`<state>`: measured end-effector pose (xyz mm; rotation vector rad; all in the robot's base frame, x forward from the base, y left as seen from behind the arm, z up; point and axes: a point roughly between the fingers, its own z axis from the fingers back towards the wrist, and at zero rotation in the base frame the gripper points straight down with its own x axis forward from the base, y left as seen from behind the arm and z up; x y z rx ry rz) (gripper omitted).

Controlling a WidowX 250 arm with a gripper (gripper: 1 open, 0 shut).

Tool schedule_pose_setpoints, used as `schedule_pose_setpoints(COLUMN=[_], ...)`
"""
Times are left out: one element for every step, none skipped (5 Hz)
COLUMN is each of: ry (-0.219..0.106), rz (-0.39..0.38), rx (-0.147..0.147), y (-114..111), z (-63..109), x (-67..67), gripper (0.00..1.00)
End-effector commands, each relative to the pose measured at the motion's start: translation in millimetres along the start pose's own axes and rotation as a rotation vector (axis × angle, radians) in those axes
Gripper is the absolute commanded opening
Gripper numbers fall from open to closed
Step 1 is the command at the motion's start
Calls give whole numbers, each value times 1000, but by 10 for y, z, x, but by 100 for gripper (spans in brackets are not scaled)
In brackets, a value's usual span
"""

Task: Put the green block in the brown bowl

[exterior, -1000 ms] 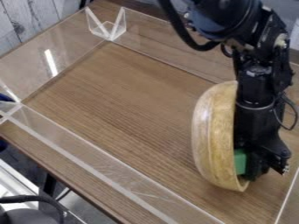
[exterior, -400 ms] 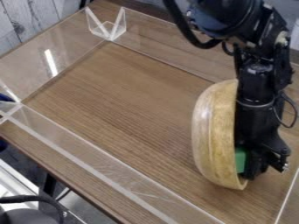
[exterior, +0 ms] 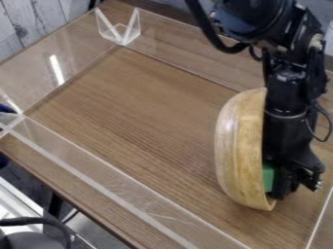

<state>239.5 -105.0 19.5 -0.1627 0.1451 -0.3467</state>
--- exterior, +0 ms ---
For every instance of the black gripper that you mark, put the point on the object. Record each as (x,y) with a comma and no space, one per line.
(287,150)

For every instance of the light wooden bowl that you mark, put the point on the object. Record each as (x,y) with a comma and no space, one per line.
(238,149)

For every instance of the clear acrylic wall panel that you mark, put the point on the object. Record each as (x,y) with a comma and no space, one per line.
(133,212)

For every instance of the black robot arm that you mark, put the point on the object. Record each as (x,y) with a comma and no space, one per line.
(287,31)

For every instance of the clear acrylic corner bracket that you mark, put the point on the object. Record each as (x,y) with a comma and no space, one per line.
(119,33)

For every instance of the black table leg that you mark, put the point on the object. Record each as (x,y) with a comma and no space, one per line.
(55,206)

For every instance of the green rectangular block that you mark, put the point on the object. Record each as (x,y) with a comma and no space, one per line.
(268,176)

